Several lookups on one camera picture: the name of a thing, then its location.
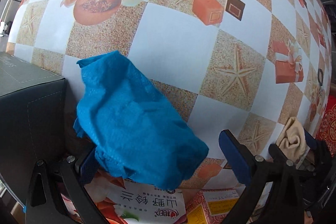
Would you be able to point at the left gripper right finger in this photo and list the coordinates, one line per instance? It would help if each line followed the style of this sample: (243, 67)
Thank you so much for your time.
(248, 171)

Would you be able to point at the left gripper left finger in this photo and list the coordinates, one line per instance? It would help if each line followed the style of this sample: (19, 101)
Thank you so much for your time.
(77, 172)

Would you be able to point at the beige sock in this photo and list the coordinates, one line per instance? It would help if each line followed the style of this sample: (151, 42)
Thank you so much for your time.
(291, 140)

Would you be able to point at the blue shoe cover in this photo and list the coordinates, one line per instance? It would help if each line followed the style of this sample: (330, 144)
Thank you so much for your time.
(137, 132)

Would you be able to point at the red patterned carton box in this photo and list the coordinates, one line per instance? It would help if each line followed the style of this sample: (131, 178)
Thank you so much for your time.
(211, 206)

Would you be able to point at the red embroidered cushion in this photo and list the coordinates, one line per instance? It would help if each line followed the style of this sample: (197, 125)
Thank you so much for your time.
(326, 129)

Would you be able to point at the orange fox tissue pack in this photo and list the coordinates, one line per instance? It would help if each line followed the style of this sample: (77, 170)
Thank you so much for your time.
(124, 201)

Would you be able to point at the grey open cardboard box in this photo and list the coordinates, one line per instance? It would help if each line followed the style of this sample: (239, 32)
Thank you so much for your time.
(32, 121)

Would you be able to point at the checkered patterned tablecloth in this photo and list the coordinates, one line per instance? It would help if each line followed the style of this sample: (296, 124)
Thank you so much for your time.
(242, 65)

